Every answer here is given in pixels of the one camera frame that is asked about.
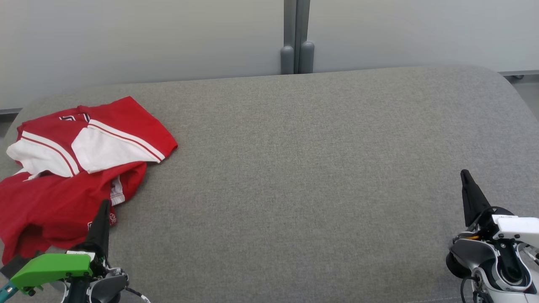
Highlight grey partition post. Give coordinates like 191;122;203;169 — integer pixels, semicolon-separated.
280;0;315;75

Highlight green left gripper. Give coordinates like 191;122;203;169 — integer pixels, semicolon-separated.
9;199;112;296

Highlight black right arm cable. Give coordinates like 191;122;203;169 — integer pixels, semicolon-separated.
460;276;480;303

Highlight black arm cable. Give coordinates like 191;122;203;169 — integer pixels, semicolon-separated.
460;276;480;303
125;287;151;303

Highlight grey partition foot with caster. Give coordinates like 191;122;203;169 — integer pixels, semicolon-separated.
498;70;539;80

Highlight red shorts with white stripe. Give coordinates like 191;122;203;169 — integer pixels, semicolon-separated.
0;162;148;265

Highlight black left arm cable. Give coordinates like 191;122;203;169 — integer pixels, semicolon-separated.
125;287;151;303

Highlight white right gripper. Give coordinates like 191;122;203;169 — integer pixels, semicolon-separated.
460;169;539;249

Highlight red shirt with white sleeves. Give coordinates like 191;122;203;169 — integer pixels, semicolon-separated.
6;96;179;178

